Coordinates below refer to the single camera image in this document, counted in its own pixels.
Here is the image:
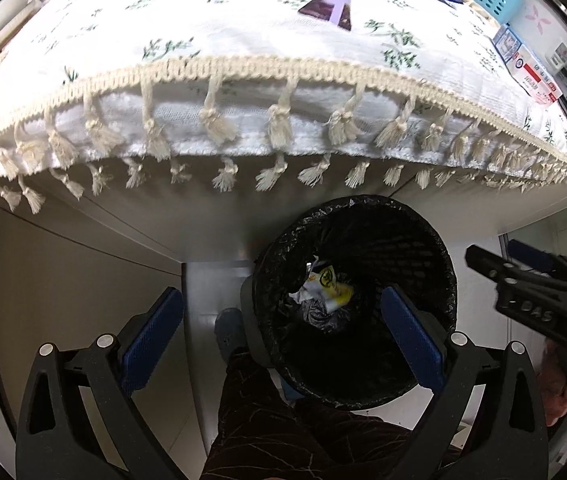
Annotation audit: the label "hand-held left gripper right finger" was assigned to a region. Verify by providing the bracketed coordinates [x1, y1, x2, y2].
[381, 284, 549, 480]

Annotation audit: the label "dark maroon packet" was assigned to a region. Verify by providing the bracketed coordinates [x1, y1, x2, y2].
[297, 0, 354, 32]

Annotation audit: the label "glass cabinet door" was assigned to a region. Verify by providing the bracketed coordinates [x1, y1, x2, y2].
[497, 215, 567, 281]

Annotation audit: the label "person's dark patterned pants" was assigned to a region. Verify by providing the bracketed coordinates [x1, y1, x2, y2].
[200, 347, 464, 480]

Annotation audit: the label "purple packet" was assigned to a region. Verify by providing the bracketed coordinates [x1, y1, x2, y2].
[316, 0, 354, 27]

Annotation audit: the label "white counter cabinet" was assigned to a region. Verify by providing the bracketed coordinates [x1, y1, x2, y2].
[0, 180, 264, 480]

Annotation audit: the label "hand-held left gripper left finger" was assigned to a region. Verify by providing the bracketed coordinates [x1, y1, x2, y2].
[16, 286, 186, 480]

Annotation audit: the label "white floral tasselled tablecloth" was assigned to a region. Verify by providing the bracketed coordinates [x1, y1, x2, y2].
[0, 0, 567, 213]

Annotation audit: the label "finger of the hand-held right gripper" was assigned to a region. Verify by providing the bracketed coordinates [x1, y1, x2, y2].
[465, 244, 567, 293]
[507, 239, 567, 286]

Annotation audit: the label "black trash bin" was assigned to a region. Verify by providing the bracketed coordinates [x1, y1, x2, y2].
[240, 195, 459, 409]

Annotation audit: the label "white rice cooker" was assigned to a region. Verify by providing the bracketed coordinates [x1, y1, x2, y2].
[508, 0, 567, 106]

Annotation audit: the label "yellow white crumpled wrapper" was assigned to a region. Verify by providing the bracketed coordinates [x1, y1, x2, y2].
[289, 255, 355, 313]

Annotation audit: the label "grey slipper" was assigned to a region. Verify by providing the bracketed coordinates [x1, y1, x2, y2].
[213, 307, 246, 363]

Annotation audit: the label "white blue cardboard box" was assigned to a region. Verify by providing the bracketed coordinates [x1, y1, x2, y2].
[492, 24, 563, 107]

